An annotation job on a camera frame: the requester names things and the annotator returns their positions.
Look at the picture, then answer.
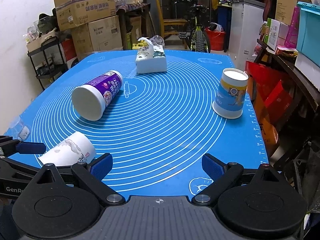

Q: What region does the white paper cup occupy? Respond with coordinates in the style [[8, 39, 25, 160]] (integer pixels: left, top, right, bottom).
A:
[[38, 132, 96, 166]]

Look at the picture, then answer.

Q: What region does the clear plastic cup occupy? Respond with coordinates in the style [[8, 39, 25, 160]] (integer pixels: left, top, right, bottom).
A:
[[9, 116, 30, 141]]

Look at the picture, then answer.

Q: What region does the purple paper cup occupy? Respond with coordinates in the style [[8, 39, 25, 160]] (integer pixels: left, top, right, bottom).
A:
[[72, 70, 123, 121]]

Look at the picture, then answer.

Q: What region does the blue yellow paper cup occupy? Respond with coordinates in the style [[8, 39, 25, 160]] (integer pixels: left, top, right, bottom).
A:
[[212, 68, 249, 119]]

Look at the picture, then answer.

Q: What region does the black metal shelf rack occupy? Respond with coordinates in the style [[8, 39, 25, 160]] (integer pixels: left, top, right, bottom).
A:
[[27, 36, 68, 91]]

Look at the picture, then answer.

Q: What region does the dark wooden side table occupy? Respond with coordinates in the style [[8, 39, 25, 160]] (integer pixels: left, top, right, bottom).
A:
[[254, 38, 320, 120]]

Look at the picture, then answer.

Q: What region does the blue silicone mat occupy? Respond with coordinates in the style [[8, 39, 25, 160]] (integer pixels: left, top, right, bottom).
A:
[[21, 50, 268, 197]]

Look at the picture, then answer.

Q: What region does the lower cardboard box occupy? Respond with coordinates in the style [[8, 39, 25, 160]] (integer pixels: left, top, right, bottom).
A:
[[71, 15, 123, 61]]

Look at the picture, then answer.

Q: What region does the top open cardboard box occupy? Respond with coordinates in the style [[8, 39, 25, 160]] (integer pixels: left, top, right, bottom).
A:
[[54, 0, 116, 31]]

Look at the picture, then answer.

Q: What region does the white tissue box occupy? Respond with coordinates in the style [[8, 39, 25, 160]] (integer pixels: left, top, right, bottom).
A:
[[136, 37, 167, 74]]

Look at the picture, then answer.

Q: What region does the green white carton box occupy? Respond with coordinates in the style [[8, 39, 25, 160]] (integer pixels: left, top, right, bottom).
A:
[[264, 18, 280, 51]]

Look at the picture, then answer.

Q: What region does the teal plastic storage bin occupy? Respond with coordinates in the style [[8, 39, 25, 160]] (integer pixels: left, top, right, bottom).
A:
[[296, 2, 320, 66]]

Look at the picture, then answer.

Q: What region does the red plastic bucket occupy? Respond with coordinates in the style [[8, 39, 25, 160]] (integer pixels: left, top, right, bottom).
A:
[[205, 28, 225, 51]]

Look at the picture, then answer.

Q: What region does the green black bicycle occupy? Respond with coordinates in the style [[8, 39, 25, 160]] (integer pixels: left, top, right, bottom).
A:
[[171, 0, 211, 53]]

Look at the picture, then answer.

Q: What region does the white chest freezer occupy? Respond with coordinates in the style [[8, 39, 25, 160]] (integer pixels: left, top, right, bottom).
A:
[[228, 0, 265, 70]]

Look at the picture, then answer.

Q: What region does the wooden chair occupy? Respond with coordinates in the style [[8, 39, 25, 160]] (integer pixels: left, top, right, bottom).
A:
[[153, 0, 188, 46]]

